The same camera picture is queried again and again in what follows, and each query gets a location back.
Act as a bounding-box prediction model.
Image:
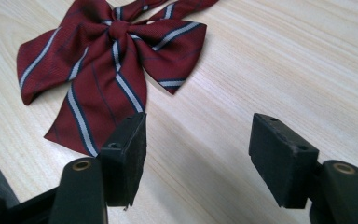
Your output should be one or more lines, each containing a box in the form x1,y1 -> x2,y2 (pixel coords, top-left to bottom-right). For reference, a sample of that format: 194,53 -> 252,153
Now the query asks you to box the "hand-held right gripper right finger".
248,112 -> 321,209

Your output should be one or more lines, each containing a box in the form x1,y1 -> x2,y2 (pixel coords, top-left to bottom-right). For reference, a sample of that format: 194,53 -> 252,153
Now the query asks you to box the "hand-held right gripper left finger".
98,111 -> 148,209

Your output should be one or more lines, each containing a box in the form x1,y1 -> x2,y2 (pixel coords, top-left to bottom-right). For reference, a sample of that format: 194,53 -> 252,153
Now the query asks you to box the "red striped bow tie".
16,0 -> 220,158

